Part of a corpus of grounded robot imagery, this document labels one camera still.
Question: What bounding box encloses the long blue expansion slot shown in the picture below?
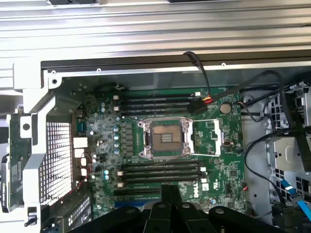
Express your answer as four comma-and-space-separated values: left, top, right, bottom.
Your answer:
116, 200, 148, 208

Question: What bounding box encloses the long black expansion slot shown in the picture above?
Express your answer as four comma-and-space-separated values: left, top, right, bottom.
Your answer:
113, 187, 161, 197

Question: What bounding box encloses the black RAM slot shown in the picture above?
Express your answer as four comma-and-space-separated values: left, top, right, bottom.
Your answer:
120, 91, 196, 97
122, 162, 201, 168
122, 178, 202, 184
120, 109, 190, 116
120, 103, 190, 109
122, 173, 202, 179
120, 97, 195, 103
122, 167, 202, 173

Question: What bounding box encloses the thin metal locking lever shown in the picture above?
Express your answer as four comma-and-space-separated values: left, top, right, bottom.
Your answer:
178, 152, 221, 158

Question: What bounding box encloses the CPU socket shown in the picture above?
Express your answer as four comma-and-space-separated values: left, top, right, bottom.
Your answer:
137, 116, 194, 161

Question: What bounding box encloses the silver power supply with label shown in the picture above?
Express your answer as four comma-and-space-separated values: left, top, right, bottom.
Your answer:
41, 191, 94, 233

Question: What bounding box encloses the green Dell motherboard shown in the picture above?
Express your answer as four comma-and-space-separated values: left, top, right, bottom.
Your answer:
62, 77, 246, 219

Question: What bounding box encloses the silver metal disk bay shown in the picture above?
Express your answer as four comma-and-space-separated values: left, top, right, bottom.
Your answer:
263, 81, 311, 180

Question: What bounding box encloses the open metal PC case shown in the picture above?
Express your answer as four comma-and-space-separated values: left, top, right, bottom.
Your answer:
13, 50, 311, 233

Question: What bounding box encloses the grey parts rack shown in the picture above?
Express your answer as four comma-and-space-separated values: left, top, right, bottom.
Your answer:
0, 96, 15, 219

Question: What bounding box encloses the long blue SATA wire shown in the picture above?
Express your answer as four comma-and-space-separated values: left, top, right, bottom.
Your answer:
283, 179, 311, 216

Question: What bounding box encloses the black wire with power connector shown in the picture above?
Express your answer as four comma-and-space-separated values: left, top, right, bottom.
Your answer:
182, 50, 307, 146

